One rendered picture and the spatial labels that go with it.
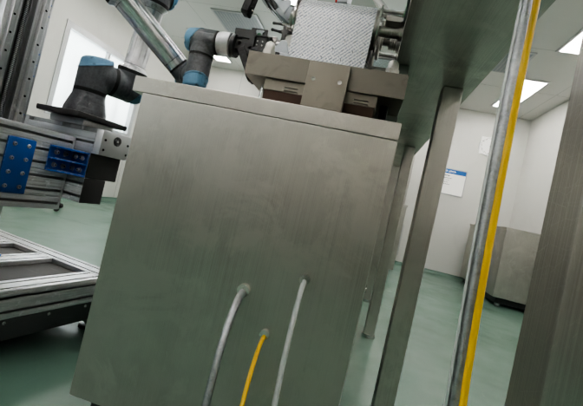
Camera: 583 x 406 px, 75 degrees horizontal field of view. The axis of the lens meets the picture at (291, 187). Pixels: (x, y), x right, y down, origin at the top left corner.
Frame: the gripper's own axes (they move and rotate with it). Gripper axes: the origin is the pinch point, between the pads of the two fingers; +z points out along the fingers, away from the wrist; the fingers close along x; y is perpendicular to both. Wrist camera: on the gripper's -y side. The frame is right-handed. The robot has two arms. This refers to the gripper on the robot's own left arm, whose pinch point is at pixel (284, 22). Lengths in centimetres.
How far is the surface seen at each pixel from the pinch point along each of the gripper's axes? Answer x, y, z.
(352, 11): -5.2, 16.5, 13.7
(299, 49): -5.4, -2.4, 12.5
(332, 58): -5.4, 3.4, 21.4
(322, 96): -27.1, -8.4, 35.4
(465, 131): 551, 204, 56
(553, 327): -82, -12, 79
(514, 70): -61, 10, 60
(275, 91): -23.9, -16.3, 25.7
